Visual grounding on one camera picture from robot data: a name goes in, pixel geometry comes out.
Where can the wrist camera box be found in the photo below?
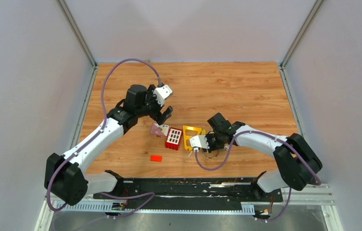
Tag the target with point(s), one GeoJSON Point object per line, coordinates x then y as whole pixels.
{"type": "Point", "coordinates": [199, 141]}
{"type": "Point", "coordinates": [162, 93]}

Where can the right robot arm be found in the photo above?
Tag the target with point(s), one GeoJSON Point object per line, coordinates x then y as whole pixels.
{"type": "Point", "coordinates": [297, 163]}

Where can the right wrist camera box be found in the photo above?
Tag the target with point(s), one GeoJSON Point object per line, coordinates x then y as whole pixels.
{"type": "Point", "coordinates": [199, 141]}

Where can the red window block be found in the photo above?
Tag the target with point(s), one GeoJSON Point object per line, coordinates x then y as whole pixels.
{"type": "Point", "coordinates": [174, 138]}

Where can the yellow plastic triangle frame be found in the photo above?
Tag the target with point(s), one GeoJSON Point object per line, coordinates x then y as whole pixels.
{"type": "Point", "coordinates": [189, 132]}

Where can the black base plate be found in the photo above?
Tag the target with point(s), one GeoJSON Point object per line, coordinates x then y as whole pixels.
{"type": "Point", "coordinates": [235, 187]}

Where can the large metal keyring with tags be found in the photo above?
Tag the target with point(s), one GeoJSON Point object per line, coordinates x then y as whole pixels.
{"type": "Point", "coordinates": [213, 154]}

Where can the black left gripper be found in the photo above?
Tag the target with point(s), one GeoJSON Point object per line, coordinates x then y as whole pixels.
{"type": "Point", "coordinates": [166, 115]}

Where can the small orange-red block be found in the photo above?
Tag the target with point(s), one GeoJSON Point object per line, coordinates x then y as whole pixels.
{"type": "Point", "coordinates": [155, 158]}

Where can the aluminium front rail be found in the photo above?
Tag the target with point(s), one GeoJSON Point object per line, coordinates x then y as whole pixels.
{"type": "Point", "coordinates": [310, 195]}

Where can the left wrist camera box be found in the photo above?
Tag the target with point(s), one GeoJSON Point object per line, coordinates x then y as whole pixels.
{"type": "Point", "coordinates": [162, 93]}

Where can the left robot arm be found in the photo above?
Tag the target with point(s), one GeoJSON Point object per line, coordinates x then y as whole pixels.
{"type": "Point", "coordinates": [65, 174]}

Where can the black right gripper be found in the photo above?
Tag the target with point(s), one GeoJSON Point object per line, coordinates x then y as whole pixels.
{"type": "Point", "coordinates": [207, 136]}

